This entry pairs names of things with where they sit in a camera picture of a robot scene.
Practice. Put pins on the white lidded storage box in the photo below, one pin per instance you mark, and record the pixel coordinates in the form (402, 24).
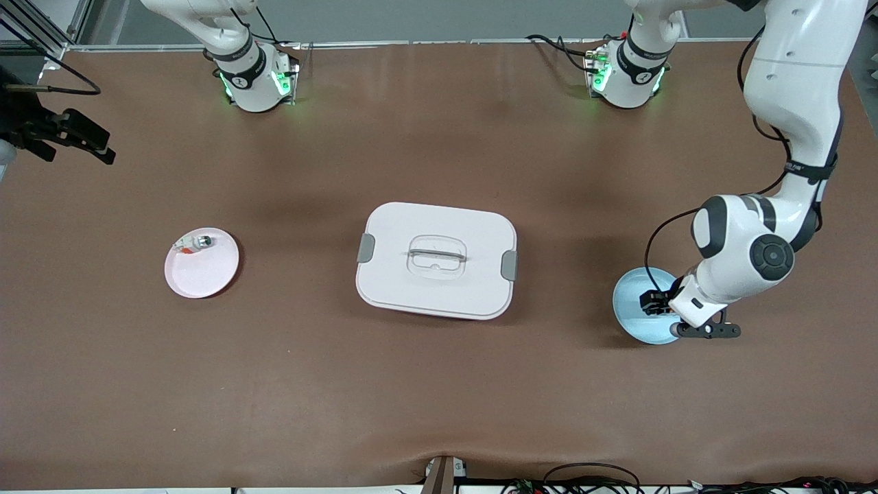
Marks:
(439, 288)

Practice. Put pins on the brown mount post with bracket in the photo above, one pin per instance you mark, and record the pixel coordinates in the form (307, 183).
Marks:
(442, 477)

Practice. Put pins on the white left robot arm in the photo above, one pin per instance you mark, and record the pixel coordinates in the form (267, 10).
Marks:
(789, 103)

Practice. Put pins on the light blue round plate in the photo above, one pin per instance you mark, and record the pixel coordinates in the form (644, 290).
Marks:
(641, 319)

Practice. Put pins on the aluminium frame profile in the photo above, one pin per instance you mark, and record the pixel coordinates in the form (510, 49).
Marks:
(55, 49)

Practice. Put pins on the small silver switch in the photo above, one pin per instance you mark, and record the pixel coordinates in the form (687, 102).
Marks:
(202, 241)

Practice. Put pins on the pink round plate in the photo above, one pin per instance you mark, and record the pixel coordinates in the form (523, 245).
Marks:
(202, 274)

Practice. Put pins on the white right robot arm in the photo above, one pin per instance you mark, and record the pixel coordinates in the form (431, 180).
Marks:
(240, 68)

